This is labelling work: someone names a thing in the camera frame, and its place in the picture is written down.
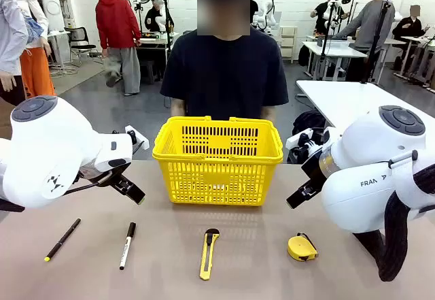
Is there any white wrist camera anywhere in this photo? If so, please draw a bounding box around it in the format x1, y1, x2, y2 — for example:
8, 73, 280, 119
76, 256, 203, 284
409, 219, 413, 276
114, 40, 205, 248
285, 128, 315, 151
124, 125, 150, 150

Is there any person in grey sweater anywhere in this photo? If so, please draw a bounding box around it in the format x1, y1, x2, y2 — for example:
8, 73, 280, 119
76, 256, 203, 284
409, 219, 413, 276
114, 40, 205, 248
332, 0, 397, 83

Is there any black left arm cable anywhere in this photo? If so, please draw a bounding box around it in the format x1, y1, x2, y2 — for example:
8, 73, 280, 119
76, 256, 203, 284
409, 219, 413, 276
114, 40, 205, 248
0, 173, 115, 213

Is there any yellow tape measure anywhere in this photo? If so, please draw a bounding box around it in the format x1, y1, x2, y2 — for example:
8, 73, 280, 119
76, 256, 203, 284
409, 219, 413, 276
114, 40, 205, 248
287, 232, 319, 263

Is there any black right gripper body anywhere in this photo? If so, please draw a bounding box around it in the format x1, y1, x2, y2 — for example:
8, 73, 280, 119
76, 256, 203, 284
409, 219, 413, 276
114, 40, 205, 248
301, 154, 332, 193

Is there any white marker black cap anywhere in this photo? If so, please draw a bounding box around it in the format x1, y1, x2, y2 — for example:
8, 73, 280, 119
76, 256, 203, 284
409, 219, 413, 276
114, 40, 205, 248
119, 222, 137, 271

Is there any white background desk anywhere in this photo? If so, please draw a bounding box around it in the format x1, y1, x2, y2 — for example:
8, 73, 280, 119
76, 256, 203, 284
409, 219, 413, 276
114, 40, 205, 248
301, 40, 368, 82

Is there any mannequin in striped shirt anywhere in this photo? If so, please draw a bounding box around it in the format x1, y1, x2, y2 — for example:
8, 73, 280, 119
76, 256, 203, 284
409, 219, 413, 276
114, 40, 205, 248
0, 0, 30, 107

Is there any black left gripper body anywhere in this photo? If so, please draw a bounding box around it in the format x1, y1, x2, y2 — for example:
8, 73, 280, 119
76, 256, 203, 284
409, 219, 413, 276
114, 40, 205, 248
77, 161, 133, 188

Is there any black pen yellow tip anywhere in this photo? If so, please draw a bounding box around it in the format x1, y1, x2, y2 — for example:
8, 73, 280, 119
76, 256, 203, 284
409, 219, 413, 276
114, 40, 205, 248
43, 218, 82, 263

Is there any yellow utility knife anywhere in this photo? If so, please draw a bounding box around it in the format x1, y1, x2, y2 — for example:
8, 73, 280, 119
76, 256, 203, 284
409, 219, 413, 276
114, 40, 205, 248
198, 228, 220, 281

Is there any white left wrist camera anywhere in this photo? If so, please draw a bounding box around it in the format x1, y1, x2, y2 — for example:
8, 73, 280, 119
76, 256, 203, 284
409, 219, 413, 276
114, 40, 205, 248
124, 125, 150, 150

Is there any person in navy t-shirt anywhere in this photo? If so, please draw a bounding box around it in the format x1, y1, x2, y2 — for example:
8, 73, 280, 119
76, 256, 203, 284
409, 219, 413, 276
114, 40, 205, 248
159, 0, 290, 124

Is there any person's left forearm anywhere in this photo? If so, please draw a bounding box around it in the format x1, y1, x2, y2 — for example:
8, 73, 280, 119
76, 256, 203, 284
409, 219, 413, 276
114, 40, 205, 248
261, 105, 276, 123

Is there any black office chair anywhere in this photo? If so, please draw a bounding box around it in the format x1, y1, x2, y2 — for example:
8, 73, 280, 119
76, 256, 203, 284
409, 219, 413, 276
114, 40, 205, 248
64, 26, 103, 68

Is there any seated person in black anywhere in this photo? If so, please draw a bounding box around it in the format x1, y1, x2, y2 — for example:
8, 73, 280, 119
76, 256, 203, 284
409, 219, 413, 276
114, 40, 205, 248
392, 5, 428, 42

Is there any large white table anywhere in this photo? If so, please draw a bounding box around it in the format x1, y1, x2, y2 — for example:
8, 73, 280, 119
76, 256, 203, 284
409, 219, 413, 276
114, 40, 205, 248
295, 80, 435, 134

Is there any person's right forearm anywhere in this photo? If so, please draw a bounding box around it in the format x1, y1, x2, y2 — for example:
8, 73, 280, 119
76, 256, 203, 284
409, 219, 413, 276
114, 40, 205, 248
171, 98, 187, 118

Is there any black backpack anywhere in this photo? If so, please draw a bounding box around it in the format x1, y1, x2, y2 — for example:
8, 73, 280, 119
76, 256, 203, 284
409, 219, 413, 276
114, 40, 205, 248
292, 109, 328, 138

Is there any yellow plastic shopping basket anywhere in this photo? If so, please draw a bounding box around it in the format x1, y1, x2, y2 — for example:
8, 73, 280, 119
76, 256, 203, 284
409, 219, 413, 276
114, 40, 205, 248
152, 116, 284, 207

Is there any seated person black jacket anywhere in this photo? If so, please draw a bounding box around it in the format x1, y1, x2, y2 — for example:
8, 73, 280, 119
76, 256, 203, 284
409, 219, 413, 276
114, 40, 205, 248
144, 0, 175, 33

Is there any person in red hoodie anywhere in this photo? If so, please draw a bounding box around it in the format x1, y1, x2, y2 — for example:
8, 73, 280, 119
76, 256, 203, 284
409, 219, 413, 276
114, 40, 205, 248
94, 0, 142, 97

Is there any person in black t-shirt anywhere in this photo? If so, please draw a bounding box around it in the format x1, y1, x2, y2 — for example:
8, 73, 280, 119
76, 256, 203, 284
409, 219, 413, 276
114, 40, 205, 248
310, 0, 349, 37

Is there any black braided cable sleeve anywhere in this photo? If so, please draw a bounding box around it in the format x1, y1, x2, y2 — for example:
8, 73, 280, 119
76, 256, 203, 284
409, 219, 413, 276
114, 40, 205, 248
353, 167, 435, 282

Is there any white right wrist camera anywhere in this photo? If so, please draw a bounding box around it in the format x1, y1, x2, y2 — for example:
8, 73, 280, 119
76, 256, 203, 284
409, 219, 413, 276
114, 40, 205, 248
285, 128, 315, 151

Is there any black camera stand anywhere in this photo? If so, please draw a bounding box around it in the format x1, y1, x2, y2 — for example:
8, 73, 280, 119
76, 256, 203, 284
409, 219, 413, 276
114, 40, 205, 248
321, 0, 341, 80
360, 0, 392, 85

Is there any white drawer cabinet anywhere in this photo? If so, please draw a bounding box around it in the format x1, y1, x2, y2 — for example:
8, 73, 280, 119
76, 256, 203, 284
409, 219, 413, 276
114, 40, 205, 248
279, 26, 299, 65

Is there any mannequin in orange trousers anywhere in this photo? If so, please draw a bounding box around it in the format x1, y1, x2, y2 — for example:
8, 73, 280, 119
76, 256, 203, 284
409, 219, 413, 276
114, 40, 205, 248
13, 0, 57, 99

